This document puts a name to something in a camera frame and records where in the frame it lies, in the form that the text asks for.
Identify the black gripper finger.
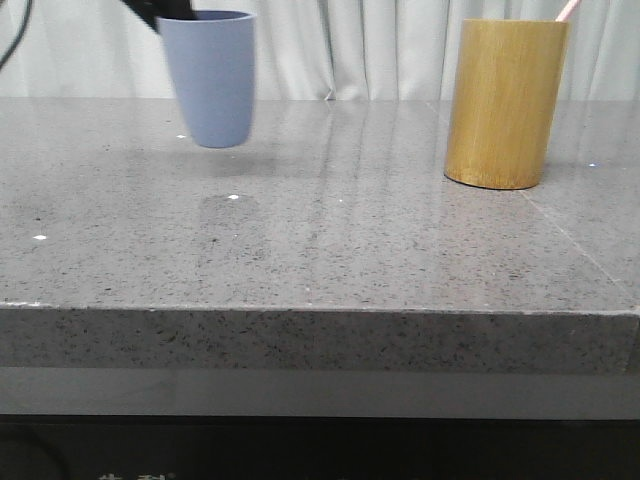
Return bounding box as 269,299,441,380
121,0,196,33

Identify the blue plastic cup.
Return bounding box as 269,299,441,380
157,10,257,148

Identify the bamboo cylinder holder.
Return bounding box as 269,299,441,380
444,19,569,190

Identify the dark cabinet under counter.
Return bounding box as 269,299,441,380
1,367,639,479

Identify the black cable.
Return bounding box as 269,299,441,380
0,0,34,69

